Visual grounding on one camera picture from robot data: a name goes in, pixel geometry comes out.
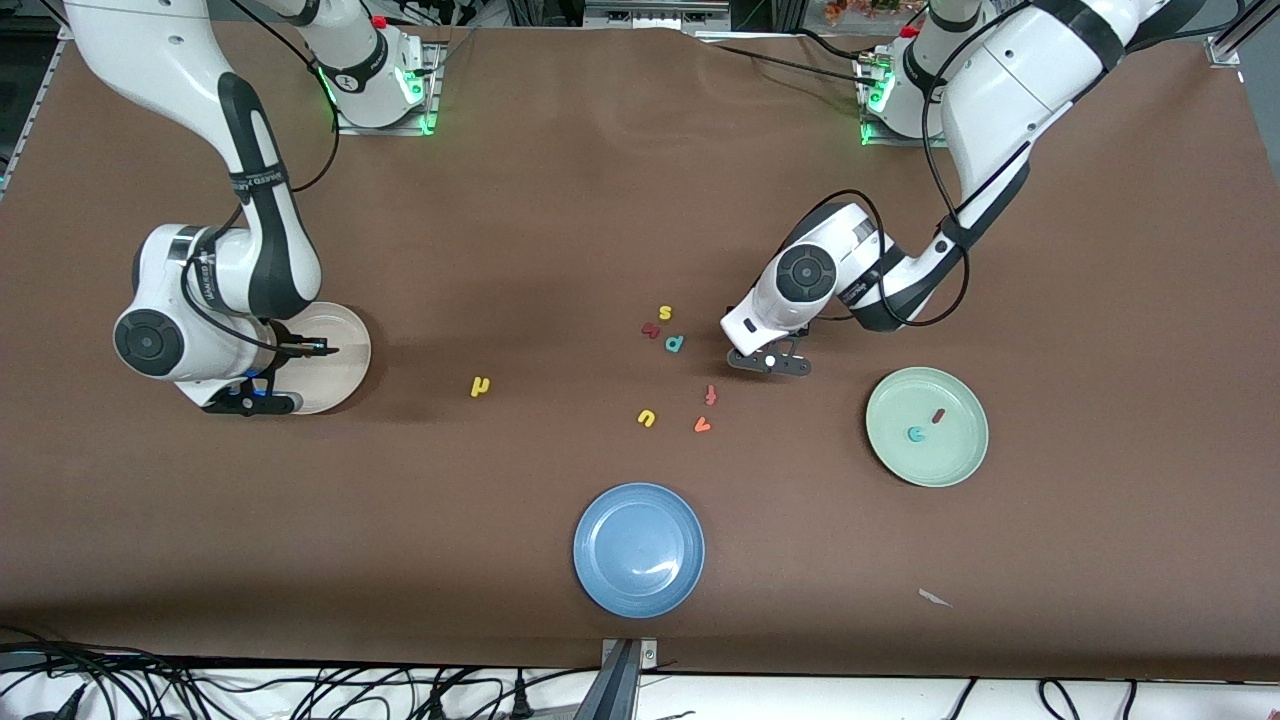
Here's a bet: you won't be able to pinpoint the beige brown plate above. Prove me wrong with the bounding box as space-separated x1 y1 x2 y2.
265 301 373 416

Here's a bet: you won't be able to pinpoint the blue plate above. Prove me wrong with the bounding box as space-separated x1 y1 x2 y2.
572 482 706 620

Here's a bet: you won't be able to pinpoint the grey metal device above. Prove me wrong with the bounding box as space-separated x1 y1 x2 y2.
583 0 731 33

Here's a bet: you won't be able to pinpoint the pale green plate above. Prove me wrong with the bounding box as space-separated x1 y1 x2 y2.
865 366 990 489

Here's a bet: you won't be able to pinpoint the orange artificial flowers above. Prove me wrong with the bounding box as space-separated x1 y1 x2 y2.
825 0 906 23

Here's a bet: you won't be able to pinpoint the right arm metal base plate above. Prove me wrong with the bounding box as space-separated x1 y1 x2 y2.
332 40 443 137

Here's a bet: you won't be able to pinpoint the aluminium frame rail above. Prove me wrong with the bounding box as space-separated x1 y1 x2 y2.
0 10 76 196

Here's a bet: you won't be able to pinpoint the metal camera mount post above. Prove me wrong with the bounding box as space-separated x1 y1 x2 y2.
572 637 661 720

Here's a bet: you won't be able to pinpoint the black cable on table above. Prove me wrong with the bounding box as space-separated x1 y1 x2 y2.
700 28 881 91

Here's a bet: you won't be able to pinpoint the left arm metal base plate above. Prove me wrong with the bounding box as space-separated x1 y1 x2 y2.
860 118 951 149

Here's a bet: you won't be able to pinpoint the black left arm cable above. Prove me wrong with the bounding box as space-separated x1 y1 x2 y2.
780 40 976 331

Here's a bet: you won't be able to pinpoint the aluminium frame corner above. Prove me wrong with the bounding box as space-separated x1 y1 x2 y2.
1205 0 1280 67

